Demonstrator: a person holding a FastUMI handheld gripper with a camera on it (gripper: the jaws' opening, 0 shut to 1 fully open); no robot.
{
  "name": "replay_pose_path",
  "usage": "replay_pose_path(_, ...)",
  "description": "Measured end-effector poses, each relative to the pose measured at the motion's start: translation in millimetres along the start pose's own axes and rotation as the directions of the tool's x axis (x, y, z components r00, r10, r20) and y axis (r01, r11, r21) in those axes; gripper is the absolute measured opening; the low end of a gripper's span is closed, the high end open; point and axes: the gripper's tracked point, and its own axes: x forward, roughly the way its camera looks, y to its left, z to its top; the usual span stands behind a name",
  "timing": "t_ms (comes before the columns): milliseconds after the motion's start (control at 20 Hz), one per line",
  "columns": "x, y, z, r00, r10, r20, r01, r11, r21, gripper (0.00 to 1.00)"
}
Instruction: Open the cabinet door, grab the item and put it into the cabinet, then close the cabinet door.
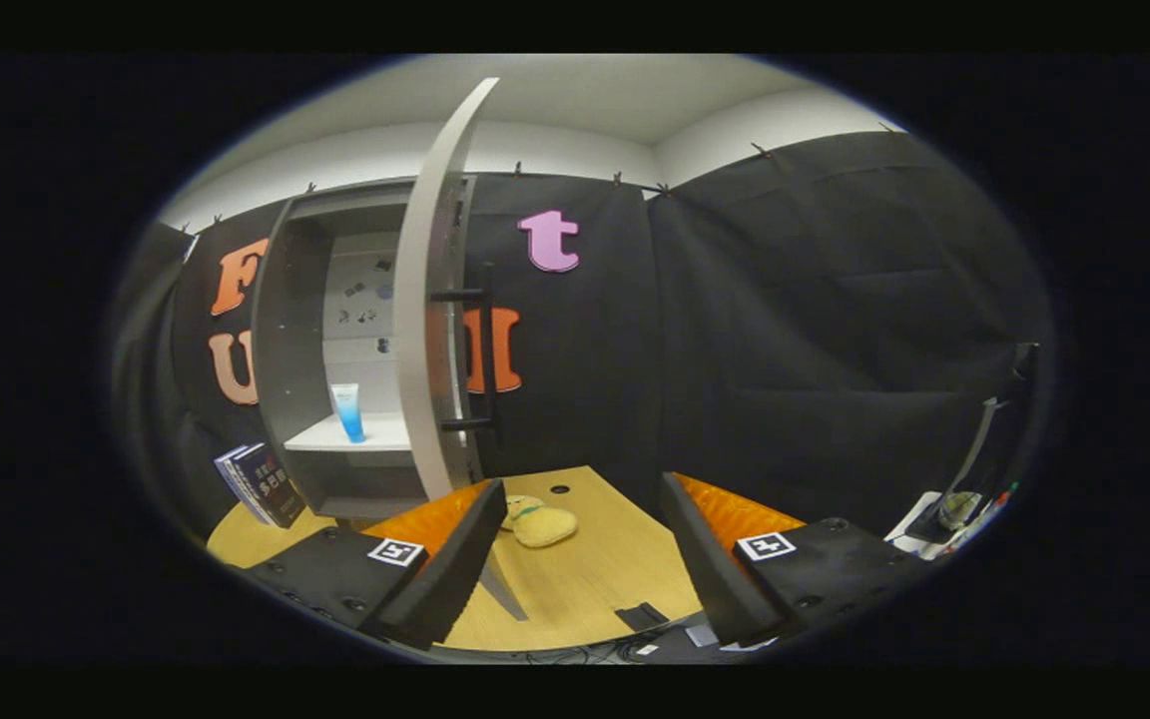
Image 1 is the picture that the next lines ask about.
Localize beige cabinet door black handle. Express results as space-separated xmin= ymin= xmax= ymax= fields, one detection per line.
xmin=393 ymin=78 xmax=528 ymax=622

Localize grey cabinet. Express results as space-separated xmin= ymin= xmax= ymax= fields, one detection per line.
xmin=251 ymin=175 xmax=496 ymax=520

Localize blue spine book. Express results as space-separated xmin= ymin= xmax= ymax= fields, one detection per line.
xmin=224 ymin=446 xmax=275 ymax=526
xmin=214 ymin=451 xmax=259 ymax=520

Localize blue and white tube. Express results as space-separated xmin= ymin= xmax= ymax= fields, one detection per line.
xmin=330 ymin=383 xmax=367 ymax=444

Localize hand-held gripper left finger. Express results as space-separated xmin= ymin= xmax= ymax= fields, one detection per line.
xmin=236 ymin=477 xmax=508 ymax=650

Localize black book with red print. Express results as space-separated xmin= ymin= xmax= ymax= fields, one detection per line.
xmin=236 ymin=442 xmax=306 ymax=528

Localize small black flat box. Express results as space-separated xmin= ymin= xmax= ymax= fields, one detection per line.
xmin=615 ymin=602 xmax=671 ymax=632

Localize yellow plush toy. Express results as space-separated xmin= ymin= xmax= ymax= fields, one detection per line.
xmin=503 ymin=494 xmax=579 ymax=548

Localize black backdrop cloth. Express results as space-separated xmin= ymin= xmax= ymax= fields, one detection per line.
xmin=111 ymin=130 xmax=1050 ymax=540

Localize white side table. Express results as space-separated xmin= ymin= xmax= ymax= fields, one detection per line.
xmin=884 ymin=489 xmax=1015 ymax=560

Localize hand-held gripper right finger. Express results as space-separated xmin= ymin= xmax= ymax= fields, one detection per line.
xmin=660 ymin=471 xmax=935 ymax=648

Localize black cables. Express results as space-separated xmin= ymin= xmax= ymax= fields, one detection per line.
xmin=520 ymin=644 xmax=646 ymax=665

